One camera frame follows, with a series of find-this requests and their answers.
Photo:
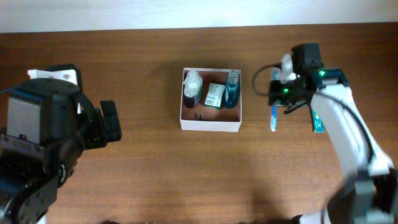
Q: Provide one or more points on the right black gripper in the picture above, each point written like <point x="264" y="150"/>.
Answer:
<point x="273" y="95"/>

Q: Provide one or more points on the blue white toothbrush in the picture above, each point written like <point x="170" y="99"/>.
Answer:
<point x="274" y="76"/>

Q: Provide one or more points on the green red toothpaste tube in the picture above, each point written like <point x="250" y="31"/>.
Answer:
<point x="317" y="124"/>

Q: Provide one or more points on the teal mouthwash bottle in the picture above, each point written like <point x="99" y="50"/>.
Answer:
<point x="232" y="89"/>

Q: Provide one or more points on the green white soap box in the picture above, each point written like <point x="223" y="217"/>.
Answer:
<point x="214" y="97"/>

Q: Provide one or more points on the clear bottle dark purple liquid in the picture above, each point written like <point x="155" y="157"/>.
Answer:
<point x="193" y="87"/>

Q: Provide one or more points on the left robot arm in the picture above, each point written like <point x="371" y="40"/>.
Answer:
<point x="50" y="123"/>

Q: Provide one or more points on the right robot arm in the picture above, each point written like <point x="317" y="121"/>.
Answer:
<point x="369" y="190"/>

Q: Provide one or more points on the white square cardboard box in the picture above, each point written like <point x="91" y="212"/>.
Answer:
<point x="224" y="120"/>

